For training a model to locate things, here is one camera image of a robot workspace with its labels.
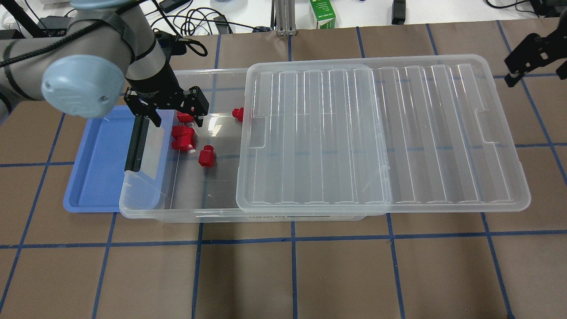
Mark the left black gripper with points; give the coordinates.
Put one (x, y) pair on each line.
(153, 91)

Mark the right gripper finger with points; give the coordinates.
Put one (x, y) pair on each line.
(533, 52)

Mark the red block from tray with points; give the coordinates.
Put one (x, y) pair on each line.
(207, 156)

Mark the clear plastic box lid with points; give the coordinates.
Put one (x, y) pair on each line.
(448, 142)

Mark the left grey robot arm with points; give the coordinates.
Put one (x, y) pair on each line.
(108, 44)

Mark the red block box centre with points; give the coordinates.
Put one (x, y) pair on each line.
(238, 113)

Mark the clear plastic storage box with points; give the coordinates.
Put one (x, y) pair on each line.
(186, 186)

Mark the red block upper left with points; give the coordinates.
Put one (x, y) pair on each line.
(184, 118)

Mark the red block middle left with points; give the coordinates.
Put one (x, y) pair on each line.
(182, 130)

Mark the red block lower left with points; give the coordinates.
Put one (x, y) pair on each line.
(184, 143)

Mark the black power adapter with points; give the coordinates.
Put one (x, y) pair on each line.
(168, 6)

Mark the blue plastic tray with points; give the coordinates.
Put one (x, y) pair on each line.
(96, 179)

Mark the black device on desk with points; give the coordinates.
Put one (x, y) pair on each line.
(398, 12)

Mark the green white carton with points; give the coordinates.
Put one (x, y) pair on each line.
(323, 14)

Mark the black box latch handle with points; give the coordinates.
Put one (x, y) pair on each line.
(137, 143)

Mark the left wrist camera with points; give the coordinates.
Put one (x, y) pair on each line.
(170, 44)

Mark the aluminium frame post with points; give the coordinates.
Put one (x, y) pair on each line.
(283, 17)

